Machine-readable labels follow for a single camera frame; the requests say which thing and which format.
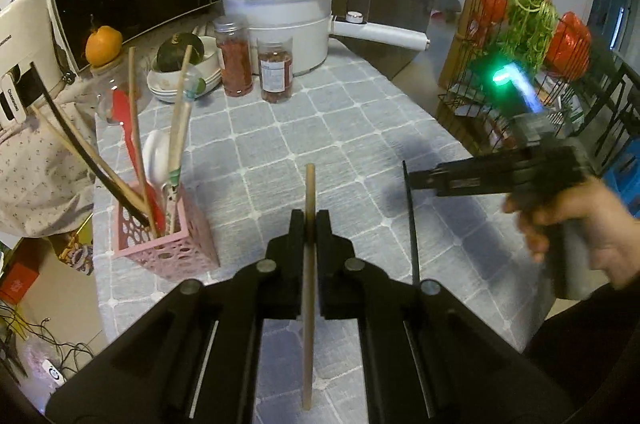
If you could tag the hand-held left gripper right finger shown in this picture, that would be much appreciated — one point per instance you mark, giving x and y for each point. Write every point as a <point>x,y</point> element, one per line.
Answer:
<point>324,254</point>

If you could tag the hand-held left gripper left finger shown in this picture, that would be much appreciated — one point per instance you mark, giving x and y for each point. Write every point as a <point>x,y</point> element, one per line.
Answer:
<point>297,254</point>

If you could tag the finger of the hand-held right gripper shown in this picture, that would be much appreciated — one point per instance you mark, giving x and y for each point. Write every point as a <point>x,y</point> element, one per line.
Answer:
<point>475,176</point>

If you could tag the black chopstick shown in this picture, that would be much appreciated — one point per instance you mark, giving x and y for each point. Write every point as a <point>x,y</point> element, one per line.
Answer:
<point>414,244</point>
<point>115,194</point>

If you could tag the pink plastic utensil basket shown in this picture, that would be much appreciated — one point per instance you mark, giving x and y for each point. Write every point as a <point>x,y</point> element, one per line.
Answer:
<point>170,259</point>

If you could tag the paper-wrapped chopsticks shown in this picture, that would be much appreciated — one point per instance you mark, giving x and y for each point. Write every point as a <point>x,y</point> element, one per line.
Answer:
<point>175,174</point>

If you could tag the white plastic spoon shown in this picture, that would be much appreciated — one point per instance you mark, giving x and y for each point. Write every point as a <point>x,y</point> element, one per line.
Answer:
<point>156,154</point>

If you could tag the red plastic spoon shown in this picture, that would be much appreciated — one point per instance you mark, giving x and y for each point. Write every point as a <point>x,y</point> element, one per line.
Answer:
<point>127,124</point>

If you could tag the person's right forearm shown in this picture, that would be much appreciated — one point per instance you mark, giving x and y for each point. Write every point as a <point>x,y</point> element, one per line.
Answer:
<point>575,339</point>

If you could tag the person's right hand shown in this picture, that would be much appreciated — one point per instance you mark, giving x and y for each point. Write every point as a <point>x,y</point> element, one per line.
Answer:
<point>610,234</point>

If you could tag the black metal chair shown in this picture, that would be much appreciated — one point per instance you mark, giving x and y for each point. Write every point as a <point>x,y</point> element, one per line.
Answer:
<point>615,104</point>

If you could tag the grey checked tablecloth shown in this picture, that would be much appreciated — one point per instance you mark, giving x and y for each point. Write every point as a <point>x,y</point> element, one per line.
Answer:
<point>325,119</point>

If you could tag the labelled jar with dried fruit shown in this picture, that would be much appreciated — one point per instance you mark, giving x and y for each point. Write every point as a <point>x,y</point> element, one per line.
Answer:
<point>275,74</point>

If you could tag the spice jar with red contents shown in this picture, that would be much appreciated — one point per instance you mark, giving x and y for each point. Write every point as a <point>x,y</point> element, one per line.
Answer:
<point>235,64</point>

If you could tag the patterned yellow cardboard box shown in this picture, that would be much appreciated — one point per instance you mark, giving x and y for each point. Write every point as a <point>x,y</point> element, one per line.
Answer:
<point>77,249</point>

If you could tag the white electric pot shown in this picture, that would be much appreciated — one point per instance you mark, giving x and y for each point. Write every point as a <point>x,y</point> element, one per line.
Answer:
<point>285,19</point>

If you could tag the green squash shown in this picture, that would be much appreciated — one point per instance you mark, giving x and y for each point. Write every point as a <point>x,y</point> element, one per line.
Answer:
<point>172,54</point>

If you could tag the clear glass jar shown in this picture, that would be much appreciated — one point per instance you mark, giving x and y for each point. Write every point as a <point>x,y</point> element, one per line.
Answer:
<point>107,89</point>

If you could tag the white charger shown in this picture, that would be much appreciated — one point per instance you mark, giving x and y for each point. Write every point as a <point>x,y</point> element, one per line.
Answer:
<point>55,372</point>

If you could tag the large floral cloth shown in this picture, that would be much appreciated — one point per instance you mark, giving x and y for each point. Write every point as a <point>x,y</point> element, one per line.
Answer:
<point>30,184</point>

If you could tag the red box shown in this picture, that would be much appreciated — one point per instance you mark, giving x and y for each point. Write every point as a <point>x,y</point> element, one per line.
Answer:
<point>17,284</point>

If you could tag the large orange with stem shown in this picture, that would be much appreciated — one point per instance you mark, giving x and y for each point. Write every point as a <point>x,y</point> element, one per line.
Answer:
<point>104,47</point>

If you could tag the white air fryer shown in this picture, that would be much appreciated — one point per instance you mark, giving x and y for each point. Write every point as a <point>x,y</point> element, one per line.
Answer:
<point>20,34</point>

